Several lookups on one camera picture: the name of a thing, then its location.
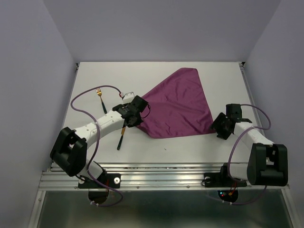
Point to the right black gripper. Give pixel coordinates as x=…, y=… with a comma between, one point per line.
x=221, y=134

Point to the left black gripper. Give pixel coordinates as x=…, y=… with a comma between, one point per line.
x=139, y=120

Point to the purple cloth napkin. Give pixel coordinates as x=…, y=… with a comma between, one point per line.
x=178, y=107

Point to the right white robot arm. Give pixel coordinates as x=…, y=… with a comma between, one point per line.
x=267, y=164

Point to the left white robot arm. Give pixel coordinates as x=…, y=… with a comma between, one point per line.
x=70, y=149

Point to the gold knife dark handle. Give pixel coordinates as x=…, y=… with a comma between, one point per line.
x=121, y=138

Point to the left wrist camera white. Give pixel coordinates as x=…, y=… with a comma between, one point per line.
x=126, y=96

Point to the gold fork dark handle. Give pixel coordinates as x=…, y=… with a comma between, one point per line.
x=99, y=93

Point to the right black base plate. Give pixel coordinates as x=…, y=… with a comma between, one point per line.
x=216, y=180

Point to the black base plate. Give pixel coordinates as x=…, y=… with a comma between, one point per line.
x=111, y=180
x=216, y=180

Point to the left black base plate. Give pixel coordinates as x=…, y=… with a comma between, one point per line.
x=111, y=180

